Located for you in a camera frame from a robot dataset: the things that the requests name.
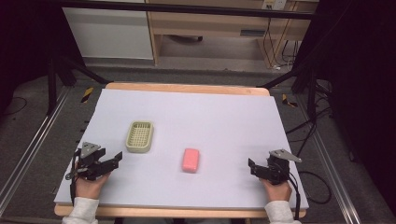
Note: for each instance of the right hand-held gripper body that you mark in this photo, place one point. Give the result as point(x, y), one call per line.
point(278, 168)

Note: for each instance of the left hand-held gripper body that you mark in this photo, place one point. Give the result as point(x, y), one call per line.
point(91, 163)

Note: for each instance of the beige slotted soap dish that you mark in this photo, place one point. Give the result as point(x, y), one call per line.
point(139, 137)

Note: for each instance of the pink soap bar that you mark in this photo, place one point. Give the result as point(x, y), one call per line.
point(190, 160)

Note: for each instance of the person's right hand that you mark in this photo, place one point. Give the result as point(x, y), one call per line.
point(278, 191)

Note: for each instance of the person's left hand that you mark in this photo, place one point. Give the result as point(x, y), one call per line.
point(90, 188)

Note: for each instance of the yellow black floor tape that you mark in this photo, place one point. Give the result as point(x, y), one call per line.
point(288, 101)
point(87, 94)

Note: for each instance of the white foam board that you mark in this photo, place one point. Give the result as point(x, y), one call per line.
point(193, 118)

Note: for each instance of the black metal stand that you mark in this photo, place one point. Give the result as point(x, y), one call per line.
point(311, 90)
point(52, 84)

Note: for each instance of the wooden table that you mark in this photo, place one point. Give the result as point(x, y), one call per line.
point(186, 87)

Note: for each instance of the black curtain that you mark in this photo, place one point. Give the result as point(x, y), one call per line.
point(25, 37)
point(361, 93)

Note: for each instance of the white cabinet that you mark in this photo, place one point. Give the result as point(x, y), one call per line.
point(109, 34)

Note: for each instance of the white power strip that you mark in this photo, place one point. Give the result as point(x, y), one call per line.
point(274, 3)

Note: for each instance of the black metal crossbar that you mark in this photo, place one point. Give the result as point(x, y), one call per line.
point(186, 10)

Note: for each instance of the metal floor rail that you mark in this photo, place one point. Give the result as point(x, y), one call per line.
point(330, 168)
point(34, 140)

